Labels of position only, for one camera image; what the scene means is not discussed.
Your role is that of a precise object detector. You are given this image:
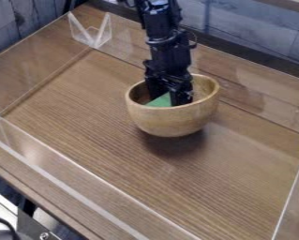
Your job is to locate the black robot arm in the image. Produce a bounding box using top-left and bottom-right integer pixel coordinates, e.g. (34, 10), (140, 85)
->
(121, 0), (196, 106)

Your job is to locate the black cable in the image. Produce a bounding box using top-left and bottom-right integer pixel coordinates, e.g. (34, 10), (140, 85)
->
(0, 217), (21, 240)

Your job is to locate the clear acrylic corner bracket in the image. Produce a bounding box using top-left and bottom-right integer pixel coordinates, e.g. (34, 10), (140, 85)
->
(68, 12), (112, 50)

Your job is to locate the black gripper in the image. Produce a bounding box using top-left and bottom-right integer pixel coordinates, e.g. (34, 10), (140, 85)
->
(143, 29), (192, 106)

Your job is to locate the black metal mount with bolt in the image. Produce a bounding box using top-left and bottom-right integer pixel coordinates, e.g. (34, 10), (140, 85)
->
(16, 210), (63, 240)

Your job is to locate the clear acrylic front barrier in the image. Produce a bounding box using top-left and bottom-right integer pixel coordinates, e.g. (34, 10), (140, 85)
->
(0, 115), (201, 240)

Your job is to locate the round wooden bowl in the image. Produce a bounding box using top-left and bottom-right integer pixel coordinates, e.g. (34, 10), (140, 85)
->
(125, 74), (220, 138)

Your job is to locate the green rectangular block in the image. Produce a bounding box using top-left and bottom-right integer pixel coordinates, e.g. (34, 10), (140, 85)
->
(147, 93), (171, 107)

